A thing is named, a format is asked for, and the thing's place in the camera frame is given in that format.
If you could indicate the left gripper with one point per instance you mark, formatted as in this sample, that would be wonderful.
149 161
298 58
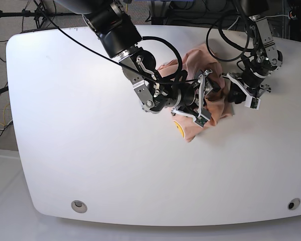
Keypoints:
246 83

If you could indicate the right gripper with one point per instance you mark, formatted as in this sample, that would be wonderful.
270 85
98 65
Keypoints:
191 102

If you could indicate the peach pink T-shirt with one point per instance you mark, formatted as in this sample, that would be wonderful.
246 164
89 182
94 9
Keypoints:
217 104

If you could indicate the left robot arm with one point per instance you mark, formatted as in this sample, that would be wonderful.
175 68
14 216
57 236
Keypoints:
259 56

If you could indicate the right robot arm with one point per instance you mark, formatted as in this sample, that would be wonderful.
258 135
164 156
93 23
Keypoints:
120 38

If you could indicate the black tripod stand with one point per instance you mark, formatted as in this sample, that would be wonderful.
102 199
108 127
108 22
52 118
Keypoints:
39 15

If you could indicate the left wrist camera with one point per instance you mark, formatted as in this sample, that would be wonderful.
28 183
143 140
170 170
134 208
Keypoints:
252 102

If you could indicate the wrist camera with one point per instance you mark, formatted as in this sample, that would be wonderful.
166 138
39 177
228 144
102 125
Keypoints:
252 102
200 120

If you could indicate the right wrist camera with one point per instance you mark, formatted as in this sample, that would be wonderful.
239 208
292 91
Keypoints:
200 120

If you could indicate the black equipment frame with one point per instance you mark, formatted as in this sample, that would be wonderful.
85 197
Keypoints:
284 17

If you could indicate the right table cable grommet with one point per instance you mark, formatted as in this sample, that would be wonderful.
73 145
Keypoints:
294 204

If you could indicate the table cable grommet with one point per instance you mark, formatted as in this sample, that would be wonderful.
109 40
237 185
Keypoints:
78 206
294 204

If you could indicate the left table cable grommet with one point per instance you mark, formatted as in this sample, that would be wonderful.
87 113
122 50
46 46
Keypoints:
78 206

